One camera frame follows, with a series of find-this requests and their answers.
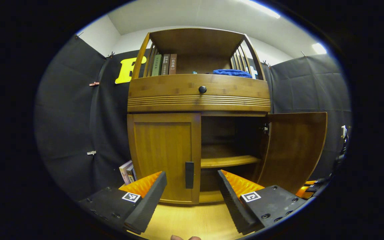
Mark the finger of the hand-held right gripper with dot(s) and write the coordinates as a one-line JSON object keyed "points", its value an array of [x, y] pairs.
{"points": [[302, 192]]}

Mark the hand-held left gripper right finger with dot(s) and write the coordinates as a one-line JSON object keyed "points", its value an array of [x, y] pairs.
{"points": [[233, 203]]}

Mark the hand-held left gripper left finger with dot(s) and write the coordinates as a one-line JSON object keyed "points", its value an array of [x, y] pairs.
{"points": [[150, 203]]}

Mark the wooden shoe cabinet door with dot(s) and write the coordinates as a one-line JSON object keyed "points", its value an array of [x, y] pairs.
{"points": [[295, 146], [162, 150]]}

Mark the wooden double-door shoe cabinet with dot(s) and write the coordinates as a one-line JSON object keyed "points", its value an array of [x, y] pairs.
{"points": [[198, 101]]}

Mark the wooden cabinet shelf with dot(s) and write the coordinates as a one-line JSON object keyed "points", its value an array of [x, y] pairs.
{"points": [[225, 161]]}

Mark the metal door hinge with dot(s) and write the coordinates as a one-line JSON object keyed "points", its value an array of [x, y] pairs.
{"points": [[265, 128]]}

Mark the blue-grey book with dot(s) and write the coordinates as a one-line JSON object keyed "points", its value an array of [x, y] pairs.
{"points": [[134, 174]]}

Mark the grey book with yellow band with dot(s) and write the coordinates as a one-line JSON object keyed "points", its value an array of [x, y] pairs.
{"points": [[130, 175]]}

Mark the pale purple book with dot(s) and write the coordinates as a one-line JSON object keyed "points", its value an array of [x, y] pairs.
{"points": [[124, 171]]}

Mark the silver clip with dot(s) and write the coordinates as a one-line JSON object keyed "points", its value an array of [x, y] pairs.
{"points": [[91, 153]]}

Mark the small ceiling light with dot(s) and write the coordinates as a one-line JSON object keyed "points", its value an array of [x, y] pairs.
{"points": [[319, 48]]}

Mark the black backdrop cloth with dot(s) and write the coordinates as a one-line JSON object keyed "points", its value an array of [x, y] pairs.
{"points": [[72, 116]]}

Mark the black round drawer knob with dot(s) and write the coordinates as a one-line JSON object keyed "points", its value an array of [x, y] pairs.
{"points": [[202, 89]]}

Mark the blue folded towel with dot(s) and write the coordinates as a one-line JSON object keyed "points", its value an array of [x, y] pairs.
{"points": [[232, 72]]}

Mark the green book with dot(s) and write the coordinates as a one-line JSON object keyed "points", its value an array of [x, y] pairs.
{"points": [[157, 65]]}

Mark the grey-brown book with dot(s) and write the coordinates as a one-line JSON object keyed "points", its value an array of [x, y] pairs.
{"points": [[165, 64]]}

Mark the brown book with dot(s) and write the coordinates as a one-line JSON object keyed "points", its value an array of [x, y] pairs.
{"points": [[173, 64]]}

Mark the long ceiling light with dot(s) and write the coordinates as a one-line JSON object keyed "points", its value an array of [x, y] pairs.
{"points": [[260, 8]]}

